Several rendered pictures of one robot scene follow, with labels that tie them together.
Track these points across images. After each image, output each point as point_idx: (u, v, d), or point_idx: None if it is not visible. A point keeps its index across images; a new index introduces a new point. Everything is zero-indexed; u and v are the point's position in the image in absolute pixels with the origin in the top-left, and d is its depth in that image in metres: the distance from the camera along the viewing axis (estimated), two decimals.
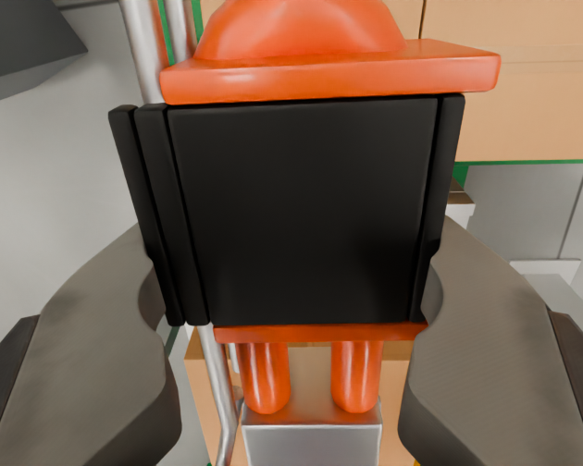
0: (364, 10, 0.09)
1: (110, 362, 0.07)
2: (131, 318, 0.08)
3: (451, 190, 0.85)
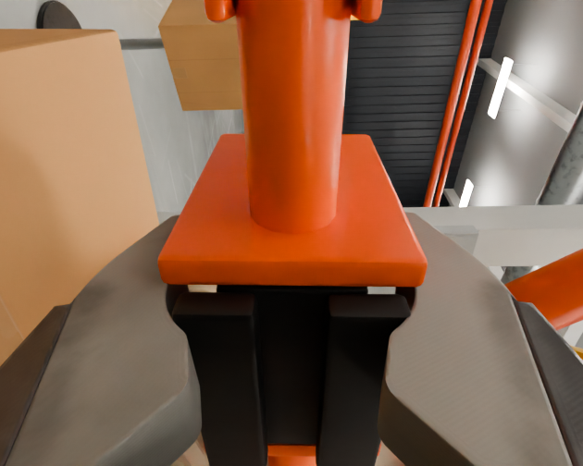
0: None
1: (135, 356, 0.07)
2: (158, 313, 0.08)
3: None
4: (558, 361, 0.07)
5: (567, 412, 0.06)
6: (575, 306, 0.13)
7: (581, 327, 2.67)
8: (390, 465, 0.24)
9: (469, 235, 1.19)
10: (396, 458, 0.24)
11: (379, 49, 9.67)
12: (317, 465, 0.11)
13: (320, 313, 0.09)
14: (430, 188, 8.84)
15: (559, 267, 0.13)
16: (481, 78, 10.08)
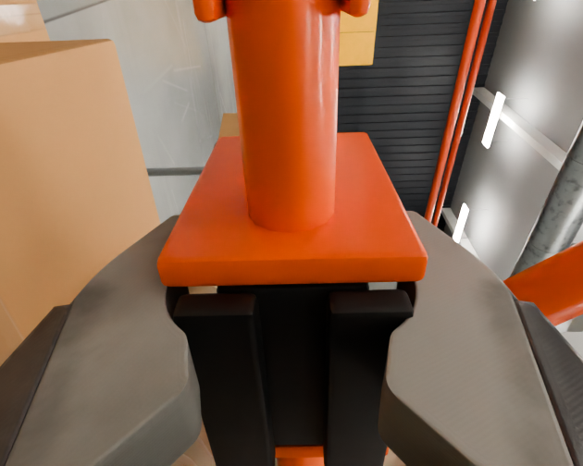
0: None
1: (135, 357, 0.07)
2: (157, 313, 0.08)
3: None
4: (559, 361, 0.07)
5: (568, 411, 0.06)
6: (580, 297, 0.12)
7: None
8: (401, 465, 0.24)
9: None
10: None
11: (378, 79, 10.08)
12: (326, 465, 0.11)
13: (322, 312, 0.09)
14: (428, 214, 9.24)
15: (564, 258, 0.13)
16: (476, 104, 10.51)
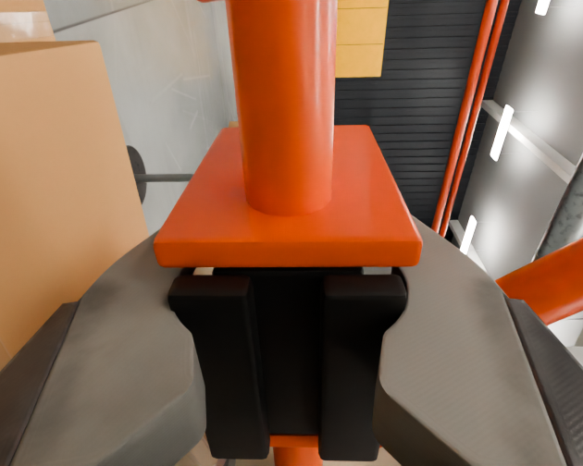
0: None
1: (142, 355, 0.07)
2: (165, 312, 0.08)
3: None
4: (550, 358, 0.07)
5: (559, 408, 0.06)
6: (581, 292, 0.12)
7: None
8: (400, 464, 0.24)
9: None
10: None
11: (386, 91, 10.15)
12: (320, 454, 0.11)
13: (316, 296, 0.09)
14: (436, 226, 9.19)
15: (565, 253, 0.13)
16: (484, 117, 10.50)
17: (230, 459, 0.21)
